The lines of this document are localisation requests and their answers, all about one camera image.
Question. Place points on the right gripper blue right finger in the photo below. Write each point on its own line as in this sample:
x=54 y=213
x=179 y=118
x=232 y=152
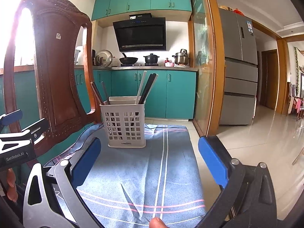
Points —
x=208 y=149

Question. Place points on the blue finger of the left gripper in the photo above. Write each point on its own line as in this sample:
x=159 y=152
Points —
x=8 y=119
x=37 y=130

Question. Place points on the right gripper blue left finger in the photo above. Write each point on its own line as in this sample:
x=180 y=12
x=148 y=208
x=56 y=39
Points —
x=85 y=163

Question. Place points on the dark brown chopstick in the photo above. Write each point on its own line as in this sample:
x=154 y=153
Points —
x=105 y=91

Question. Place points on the white chopstick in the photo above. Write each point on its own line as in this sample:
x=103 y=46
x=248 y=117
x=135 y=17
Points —
x=140 y=88

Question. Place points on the cream chopstick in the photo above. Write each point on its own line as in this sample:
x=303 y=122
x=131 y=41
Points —
x=150 y=83

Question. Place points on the person's left hand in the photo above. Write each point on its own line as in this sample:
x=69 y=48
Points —
x=12 y=189

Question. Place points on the person's right hand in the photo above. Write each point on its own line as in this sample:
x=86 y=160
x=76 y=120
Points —
x=157 y=223

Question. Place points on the blue striped cloth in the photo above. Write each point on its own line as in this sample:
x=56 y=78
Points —
x=130 y=187

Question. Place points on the white plastic utensil basket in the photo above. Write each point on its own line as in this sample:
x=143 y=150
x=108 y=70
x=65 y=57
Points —
x=124 y=122

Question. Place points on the brown wooden door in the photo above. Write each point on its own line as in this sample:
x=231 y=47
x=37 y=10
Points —
x=270 y=78

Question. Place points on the grey refrigerator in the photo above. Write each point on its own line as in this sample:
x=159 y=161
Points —
x=241 y=72

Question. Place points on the glass pot lid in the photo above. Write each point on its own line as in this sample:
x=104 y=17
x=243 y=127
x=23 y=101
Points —
x=103 y=58

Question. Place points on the carved wooden chair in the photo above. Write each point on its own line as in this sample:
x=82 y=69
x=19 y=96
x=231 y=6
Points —
x=56 y=24

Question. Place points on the stainless steel pot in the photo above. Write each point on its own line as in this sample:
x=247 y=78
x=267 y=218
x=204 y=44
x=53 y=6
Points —
x=181 y=58

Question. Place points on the pink small container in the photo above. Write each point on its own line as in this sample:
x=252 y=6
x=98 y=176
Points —
x=168 y=63

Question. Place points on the black wok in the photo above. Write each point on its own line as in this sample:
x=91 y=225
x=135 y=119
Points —
x=128 y=60

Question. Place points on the wooden glass sliding door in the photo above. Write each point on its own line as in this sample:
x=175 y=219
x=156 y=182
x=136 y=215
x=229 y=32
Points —
x=207 y=56

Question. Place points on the black cooking pot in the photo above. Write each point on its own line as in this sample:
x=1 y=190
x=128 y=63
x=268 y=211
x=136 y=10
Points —
x=151 y=60

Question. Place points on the black range hood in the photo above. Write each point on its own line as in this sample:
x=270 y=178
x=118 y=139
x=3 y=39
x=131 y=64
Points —
x=141 y=34

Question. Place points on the teal upper cabinets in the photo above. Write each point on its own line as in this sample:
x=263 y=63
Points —
x=106 y=8

